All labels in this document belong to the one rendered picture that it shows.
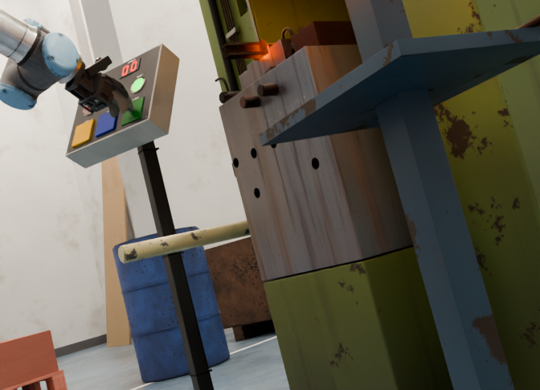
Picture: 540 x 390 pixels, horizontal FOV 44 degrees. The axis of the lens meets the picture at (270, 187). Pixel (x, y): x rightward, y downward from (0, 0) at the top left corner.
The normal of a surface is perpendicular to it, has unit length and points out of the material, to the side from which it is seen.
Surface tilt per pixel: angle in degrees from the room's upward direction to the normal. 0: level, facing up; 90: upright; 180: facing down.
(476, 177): 90
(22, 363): 90
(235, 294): 90
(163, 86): 90
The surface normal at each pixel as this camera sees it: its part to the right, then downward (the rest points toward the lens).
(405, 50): 0.42, -0.21
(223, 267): -0.55, 0.05
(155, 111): 0.82, -0.27
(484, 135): -0.81, 0.14
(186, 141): 0.65, -0.25
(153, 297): -0.18, -0.07
